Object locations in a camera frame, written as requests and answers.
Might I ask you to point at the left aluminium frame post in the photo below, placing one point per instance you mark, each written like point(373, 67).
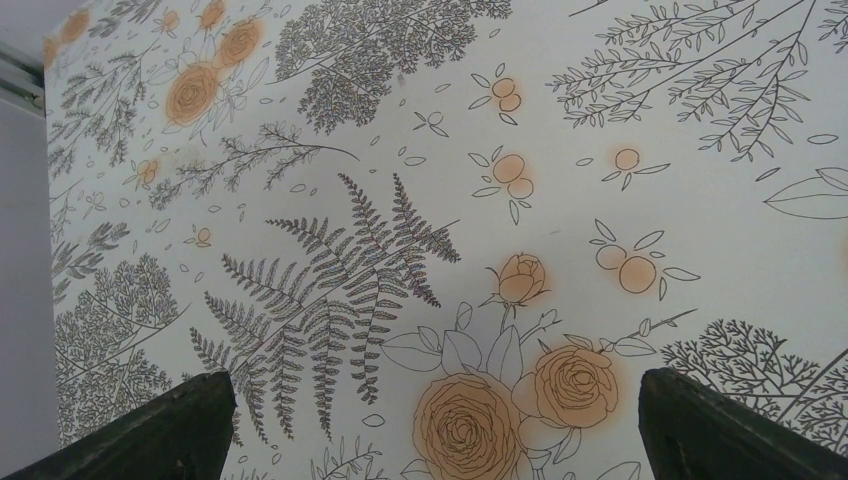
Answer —
point(28, 398)

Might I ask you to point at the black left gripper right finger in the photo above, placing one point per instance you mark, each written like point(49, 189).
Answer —
point(690, 431)

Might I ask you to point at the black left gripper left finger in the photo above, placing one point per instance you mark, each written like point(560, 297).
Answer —
point(185, 433)

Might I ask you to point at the floral table mat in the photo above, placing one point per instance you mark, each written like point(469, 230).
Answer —
point(445, 239)

